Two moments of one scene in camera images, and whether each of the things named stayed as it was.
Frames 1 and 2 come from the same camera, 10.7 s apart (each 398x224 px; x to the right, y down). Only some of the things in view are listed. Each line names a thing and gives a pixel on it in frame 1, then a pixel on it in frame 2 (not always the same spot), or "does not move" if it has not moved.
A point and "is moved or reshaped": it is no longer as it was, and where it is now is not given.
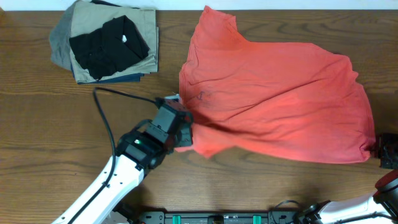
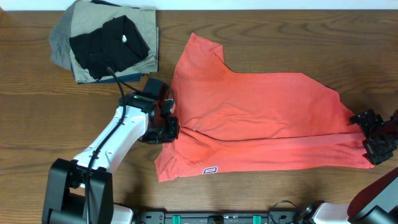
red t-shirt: (298, 102) is moved or reshaped
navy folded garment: (132, 78) does not move
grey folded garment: (60, 43) does not move
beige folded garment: (87, 17) does not move
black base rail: (219, 218) does not move
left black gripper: (185, 128) → (169, 129)
